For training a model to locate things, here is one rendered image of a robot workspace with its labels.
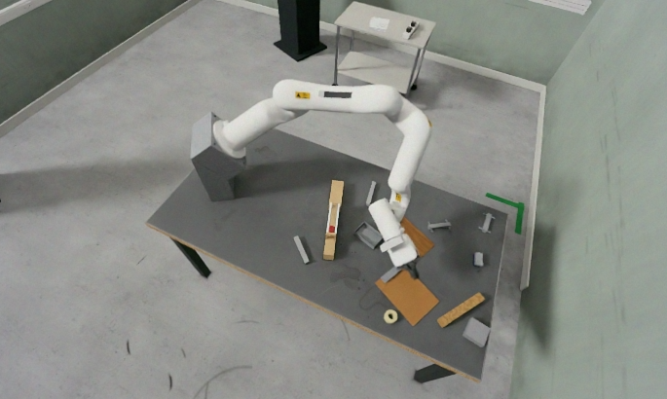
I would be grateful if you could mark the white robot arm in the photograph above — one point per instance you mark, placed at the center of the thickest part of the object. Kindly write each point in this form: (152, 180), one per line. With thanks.
(292, 99)

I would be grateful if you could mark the wooden flat bar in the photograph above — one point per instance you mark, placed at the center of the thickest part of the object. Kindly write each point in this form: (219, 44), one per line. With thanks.
(459, 310)

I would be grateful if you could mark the cream roll of masking tape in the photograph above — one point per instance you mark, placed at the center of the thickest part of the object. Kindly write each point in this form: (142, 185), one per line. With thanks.
(393, 313)

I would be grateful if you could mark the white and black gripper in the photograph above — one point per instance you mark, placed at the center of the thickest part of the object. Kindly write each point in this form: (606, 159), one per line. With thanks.
(403, 253)

